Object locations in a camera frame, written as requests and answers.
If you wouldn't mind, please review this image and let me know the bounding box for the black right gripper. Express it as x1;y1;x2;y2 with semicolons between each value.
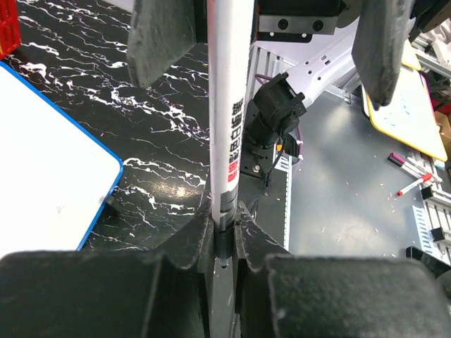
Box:
253;0;412;110

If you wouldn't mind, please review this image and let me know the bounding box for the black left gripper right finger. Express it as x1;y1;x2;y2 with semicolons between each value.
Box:
233;204;450;337

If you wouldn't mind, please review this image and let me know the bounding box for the yellow framed whiteboard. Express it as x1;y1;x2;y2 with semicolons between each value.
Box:
362;41;447;162

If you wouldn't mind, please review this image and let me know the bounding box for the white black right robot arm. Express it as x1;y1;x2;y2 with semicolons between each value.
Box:
127;1;414;193

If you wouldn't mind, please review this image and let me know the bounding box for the red capped marker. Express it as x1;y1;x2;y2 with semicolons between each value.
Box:
397;173;433;196

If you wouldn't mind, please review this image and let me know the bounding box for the blue framed whiteboard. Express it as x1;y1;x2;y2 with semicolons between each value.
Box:
1;65;123;255

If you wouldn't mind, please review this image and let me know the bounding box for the red plastic shopping basket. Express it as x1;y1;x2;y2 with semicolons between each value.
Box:
0;0;21;60

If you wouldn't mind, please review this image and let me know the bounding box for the purple capped marker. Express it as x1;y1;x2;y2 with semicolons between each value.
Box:
388;152;428;178

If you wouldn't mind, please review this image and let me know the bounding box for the white marker with blue cap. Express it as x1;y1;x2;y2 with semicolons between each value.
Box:
207;1;255;268

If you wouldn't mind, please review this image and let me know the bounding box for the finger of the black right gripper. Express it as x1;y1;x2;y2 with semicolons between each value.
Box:
127;0;197;88

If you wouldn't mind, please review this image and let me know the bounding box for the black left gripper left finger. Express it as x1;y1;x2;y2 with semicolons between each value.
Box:
1;202;214;337

